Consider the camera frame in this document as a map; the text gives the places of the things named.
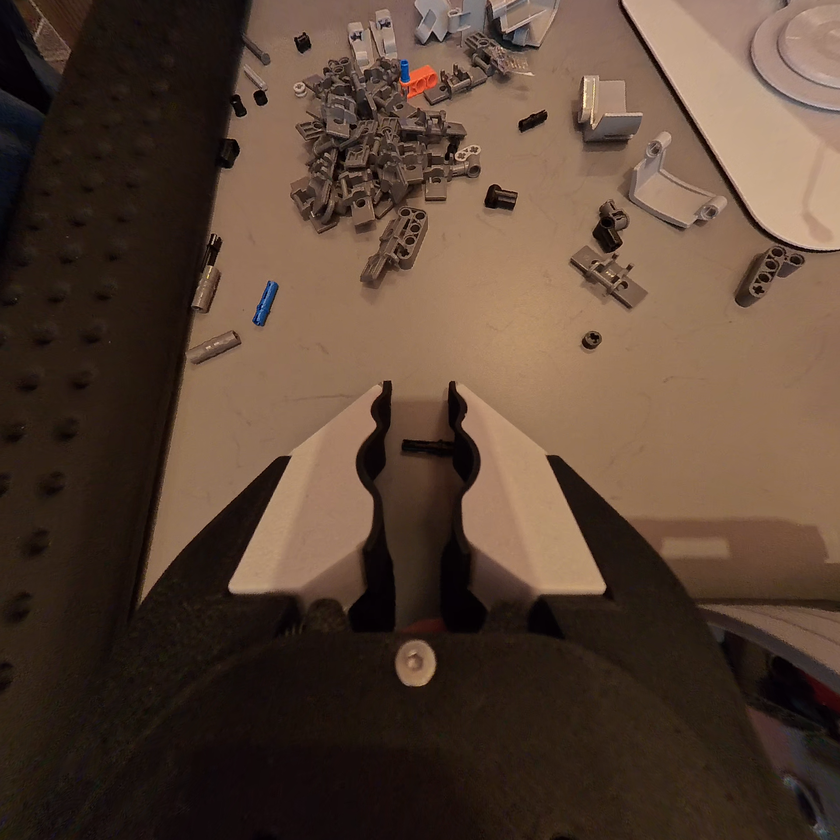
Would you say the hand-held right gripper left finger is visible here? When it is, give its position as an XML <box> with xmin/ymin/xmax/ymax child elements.
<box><xmin>228</xmin><ymin>379</ymin><xmax>396</xmax><ymax>634</ymax></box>

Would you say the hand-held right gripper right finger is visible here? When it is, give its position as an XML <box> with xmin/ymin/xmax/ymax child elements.
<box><xmin>440</xmin><ymin>379</ymin><xmax>608</xmax><ymax>634</ymax></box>

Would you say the dark grey holed connector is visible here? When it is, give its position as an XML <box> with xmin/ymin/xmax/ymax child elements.
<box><xmin>467</xmin><ymin>33</ymin><xmax>509</xmax><ymax>76</ymax></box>

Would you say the person's leg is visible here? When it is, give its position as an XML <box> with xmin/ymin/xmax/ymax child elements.
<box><xmin>0</xmin><ymin>85</ymin><xmax>48</xmax><ymax>227</ymax></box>

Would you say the black and grey connector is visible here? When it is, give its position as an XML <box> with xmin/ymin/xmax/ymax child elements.
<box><xmin>592</xmin><ymin>200</ymin><xmax>631</xmax><ymax>252</ymax></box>

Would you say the grey perforated beam assembly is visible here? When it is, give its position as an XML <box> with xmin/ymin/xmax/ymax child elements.
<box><xmin>360</xmin><ymin>206</ymin><xmax>431</xmax><ymax>286</ymax></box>

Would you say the heap of pale blue panels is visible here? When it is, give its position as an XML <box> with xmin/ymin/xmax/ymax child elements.
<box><xmin>413</xmin><ymin>0</ymin><xmax>560</xmax><ymax>50</ymax></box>

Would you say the pile of grey clip plates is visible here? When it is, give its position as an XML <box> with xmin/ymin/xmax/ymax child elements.
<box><xmin>290</xmin><ymin>58</ymin><xmax>483</xmax><ymax>236</ymax></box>

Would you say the black dimpled foam pad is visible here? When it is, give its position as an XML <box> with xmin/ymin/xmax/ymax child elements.
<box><xmin>0</xmin><ymin>0</ymin><xmax>253</xmax><ymax>840</ymax></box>

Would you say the orange beam with blue pin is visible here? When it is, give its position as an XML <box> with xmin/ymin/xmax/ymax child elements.
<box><xmin>399</xmin><ymin>59</ymin><xmax>439</xmax><ymax>99</ymax></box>

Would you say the pale grey angled panel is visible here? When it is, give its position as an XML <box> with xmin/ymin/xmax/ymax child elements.
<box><xmin>577</xmin><ymin>75</ymin><xmax>644</xmax><ymax>143</ymax></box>

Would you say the grey plate with clips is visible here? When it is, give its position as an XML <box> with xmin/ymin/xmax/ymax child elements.
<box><xmin>570</xmin><ymin>246</ymin><xmax>647</xmax><ymax>308</ymax></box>
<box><xmin>425</xmin><ymin>66</ymin><xmax>490</xmax><ymax>106</ymax></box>

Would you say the pale curved panel with pins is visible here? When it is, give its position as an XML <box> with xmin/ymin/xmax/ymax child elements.
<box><xmin>629</xmin><ymin>131</ymin><xmax>728</xmax><ymax>229</ymax></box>

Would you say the white rounded tray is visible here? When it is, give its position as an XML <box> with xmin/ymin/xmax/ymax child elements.
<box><xmin>620</xmin><ymin>0</ymin><xmax>840</xmax><ymax>252</ymax></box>

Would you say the grey angled holed beam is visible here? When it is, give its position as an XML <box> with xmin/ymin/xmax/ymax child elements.
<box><xmin>734</xmin><ymin>246</ymin><xmax>807</xmax><ymax>308</ymax></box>

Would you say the grey tube connector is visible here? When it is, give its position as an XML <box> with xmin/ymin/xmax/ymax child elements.
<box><xmin>187</xmin><ymin>330</ymin><xmax>242</xmax><ymax>365</ymax></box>

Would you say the grey tube with black axle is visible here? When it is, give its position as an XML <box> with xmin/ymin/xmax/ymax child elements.
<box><xmin>192</xmin><ymin>233</ymin><xmax>224</xmax><ymax>312</ymax></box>

